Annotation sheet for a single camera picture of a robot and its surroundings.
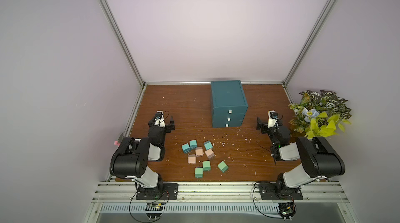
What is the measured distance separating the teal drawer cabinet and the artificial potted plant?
0.86 ft

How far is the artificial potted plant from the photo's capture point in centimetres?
69

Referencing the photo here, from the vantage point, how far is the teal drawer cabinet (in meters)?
0.82
